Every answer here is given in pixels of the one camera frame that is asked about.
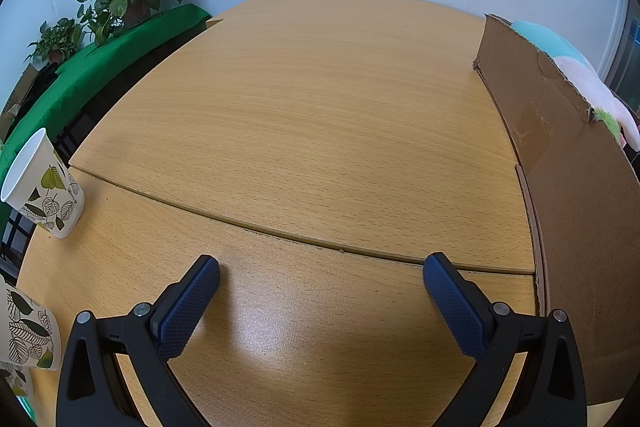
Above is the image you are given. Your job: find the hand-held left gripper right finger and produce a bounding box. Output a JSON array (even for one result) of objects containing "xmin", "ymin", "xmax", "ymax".
[{"xmin": 422, "ymin": 252, "xmax": 588, "ymax": 427}]

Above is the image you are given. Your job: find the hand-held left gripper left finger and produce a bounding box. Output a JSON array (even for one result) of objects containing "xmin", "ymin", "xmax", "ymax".
[{"xmin": 56, "ymin": 254, "xmax": 221, "ymax": 427}]

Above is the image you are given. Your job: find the wooden desktop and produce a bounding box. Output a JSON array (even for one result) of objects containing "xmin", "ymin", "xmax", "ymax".
[{"xmin": 15, "ymin": 0, "xmax": 621, "ymax": 427}]

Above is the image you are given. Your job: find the leaf print paper cup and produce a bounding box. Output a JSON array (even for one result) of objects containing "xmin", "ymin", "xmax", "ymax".
[
  {"xmin": 0, "ymin": 127, "xmax": 86, "ymax": 240},
  {"xmin": 0, "ymin": 279, "xmax": 62, "ymax": 408}
]

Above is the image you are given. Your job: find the pink teal pig plush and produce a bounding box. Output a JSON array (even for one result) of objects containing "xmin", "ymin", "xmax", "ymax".
[{"xmin": 510, "ymin": 21, "xmax": 640, "ymax": 148}]

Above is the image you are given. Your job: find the small brown cardboard box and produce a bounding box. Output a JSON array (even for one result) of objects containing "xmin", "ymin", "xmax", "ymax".
[{"xmin": 0, "ymin": 64, "xmax": 40, "ymax": 142}]

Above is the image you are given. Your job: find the small potted green plant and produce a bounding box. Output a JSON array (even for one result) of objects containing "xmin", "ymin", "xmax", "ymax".
[{"xmin": 25, "ymin": 18, "xmax": 86, "ymax": 65}]

